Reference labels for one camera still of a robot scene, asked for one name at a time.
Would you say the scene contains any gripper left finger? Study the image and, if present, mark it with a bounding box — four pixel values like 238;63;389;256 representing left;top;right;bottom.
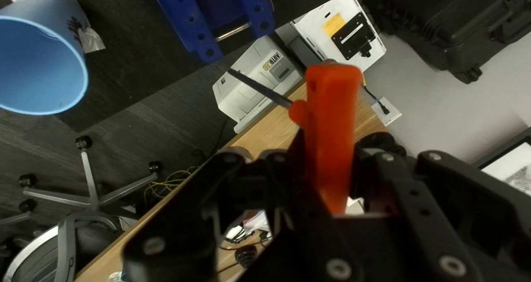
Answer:
122;129;361;282

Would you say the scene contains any grey office chair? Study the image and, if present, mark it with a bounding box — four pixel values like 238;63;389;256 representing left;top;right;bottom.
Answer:
0;136;163;282

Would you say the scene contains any bundle of yellow cables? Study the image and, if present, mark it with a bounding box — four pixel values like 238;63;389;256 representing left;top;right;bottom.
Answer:
144;169;196;197

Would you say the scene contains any black hard case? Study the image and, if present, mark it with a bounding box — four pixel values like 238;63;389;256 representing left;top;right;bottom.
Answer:
362;0;531;84

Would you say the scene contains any blue metal frame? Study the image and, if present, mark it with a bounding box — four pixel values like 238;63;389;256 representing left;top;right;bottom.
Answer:
147;0;277;63

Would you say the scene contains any white printer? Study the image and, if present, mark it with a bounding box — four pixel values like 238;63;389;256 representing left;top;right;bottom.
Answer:
212;35;306;134

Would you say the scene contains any white computer case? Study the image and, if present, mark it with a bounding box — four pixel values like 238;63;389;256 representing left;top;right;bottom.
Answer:
275;0;387;73

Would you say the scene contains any orange handled wrench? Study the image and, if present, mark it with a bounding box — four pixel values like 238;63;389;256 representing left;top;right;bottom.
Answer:
227;62;364;214

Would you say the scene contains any black cable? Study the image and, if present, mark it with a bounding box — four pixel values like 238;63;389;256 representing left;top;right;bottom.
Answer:
363;85;390;114

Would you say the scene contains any white wall socket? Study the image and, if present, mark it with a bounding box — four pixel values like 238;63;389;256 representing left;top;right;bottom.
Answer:
371;96;402;126

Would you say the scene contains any black framed picture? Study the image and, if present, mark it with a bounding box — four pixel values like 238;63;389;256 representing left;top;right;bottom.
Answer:
473;128;531;196

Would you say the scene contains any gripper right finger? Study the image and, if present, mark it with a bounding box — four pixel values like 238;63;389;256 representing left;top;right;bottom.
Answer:
352;132;531;282

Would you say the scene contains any large blue cup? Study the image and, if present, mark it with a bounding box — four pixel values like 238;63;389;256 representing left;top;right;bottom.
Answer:
0;0;89;116

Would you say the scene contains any wooden desk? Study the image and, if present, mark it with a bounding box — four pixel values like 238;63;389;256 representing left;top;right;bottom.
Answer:
74;79;388;282

